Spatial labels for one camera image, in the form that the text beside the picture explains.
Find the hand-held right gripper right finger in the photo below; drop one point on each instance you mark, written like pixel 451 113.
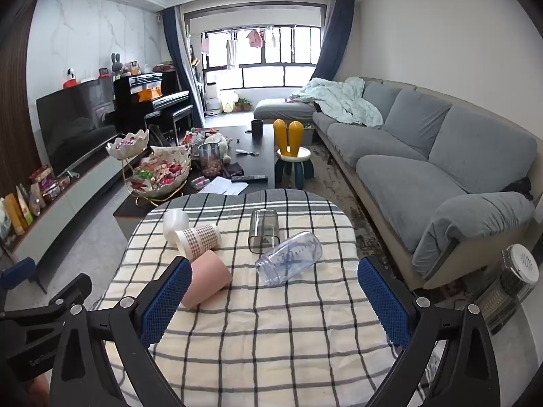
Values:
pixel 384 305

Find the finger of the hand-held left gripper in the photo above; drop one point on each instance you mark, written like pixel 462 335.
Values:
pixel 51 305
pixel 17 272

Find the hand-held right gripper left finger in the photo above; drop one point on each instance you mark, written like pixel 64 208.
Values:
pixel 165 301

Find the pink cup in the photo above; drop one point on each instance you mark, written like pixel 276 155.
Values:
pixel 208 275

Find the checked paper cup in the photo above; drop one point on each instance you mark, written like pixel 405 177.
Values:
pixel 199 239

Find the white plastic cup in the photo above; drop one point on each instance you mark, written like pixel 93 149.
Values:
pixel 174 220

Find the grey transparent cup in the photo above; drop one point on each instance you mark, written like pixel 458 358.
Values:
pixel 263 229

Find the row of snack packets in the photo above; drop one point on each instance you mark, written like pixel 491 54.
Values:
pixel 29 203

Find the clear plastic bottle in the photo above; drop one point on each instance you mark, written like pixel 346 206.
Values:
pixel 288 258

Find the grey television cabinet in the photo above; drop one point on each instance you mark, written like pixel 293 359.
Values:
pixel 85 188

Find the plaid tablecloth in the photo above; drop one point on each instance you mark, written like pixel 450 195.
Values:
pixel 271 339

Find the electric heater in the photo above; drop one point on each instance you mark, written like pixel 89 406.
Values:
pixel 509 288

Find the white tiered snack bowl stand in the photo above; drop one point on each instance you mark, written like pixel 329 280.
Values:
pixel 165 174

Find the grey sofa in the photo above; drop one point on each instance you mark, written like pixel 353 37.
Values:
pixel 403 178

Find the white papers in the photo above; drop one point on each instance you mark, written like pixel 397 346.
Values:
pixel 225 186

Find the glass jar with nuts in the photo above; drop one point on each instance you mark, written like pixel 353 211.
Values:
pixel 209 161

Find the black remote control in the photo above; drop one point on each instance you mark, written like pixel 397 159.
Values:
pixel 250 177

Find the flat television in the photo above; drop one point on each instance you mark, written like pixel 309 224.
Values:
pixel 72 127

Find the plush toy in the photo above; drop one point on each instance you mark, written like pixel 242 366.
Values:
pixel 218 146

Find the dark coffee table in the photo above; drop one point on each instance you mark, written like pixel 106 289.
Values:
pixel 258 161

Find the stool with yellow ears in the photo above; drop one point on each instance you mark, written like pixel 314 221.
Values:
pixel 292 157

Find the black piano bench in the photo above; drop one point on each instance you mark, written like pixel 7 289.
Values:
pixel 169 112

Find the black mug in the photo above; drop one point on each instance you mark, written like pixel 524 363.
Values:
pixel 256 128

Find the white and red toy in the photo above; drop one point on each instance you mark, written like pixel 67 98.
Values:
pixel 71 78

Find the white air purifier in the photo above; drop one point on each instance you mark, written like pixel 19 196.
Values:
pixel 212 99

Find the light green blanket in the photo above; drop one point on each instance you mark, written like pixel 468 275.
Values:
pixel 339 101

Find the potted plants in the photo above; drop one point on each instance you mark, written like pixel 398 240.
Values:
pixel 244 104

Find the black piano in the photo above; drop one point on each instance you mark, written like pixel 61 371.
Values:
pixel 140 87

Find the grey rabbit plush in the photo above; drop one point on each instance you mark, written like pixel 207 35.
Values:
pixel 116 65

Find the blue curtain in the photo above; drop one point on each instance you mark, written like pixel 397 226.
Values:
pixel 333 42
pixel 176 59

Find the white hanging garment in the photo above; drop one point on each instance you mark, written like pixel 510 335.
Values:
pixel 231 54

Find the pink hanging garment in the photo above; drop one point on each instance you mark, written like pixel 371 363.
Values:
pixel 256 39

